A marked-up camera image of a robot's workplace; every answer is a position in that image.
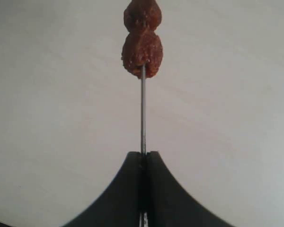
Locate dark red round fruit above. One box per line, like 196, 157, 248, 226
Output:
121, 27, 163, 79
124, 0, 162, 32

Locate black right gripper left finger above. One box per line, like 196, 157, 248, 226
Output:
65, 152, 142, 227

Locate thin metal skewer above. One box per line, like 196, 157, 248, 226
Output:
141, 64, 148, 227

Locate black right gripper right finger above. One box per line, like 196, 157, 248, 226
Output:
146, 151, 231, 227

